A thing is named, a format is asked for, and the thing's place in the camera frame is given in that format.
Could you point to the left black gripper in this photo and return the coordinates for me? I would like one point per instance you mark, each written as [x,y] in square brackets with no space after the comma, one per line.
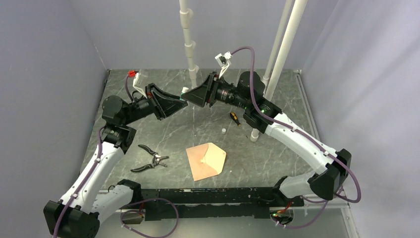
[162,103]

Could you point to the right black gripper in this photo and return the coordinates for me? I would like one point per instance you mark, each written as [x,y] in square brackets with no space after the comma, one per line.
[197,94]

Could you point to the tan envelope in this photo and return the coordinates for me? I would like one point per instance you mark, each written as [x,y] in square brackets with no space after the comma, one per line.
[205,160]

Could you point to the green white glue stick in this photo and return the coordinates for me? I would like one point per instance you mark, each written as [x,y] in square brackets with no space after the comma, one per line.
[183,91]

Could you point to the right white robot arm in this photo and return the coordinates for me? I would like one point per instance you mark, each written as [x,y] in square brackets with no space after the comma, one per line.
[327,164]

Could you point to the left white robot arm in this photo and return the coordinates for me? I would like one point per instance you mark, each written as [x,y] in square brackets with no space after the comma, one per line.
[79,213]

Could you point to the yellow black screwdriver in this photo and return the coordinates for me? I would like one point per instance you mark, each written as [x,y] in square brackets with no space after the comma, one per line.
[234,117]

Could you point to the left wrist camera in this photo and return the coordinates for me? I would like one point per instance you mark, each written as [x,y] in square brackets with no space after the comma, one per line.
[139,80]

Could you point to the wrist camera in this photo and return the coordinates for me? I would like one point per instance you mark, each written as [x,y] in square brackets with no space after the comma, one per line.
[224,62]
[139,80]

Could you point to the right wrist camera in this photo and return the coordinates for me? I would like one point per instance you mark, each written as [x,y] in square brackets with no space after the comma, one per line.
[224,62]

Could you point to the white PVC pipe frame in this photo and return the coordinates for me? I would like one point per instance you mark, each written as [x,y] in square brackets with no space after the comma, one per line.
[285,39]

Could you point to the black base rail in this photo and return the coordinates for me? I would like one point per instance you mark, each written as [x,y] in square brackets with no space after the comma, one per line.
[169,203]

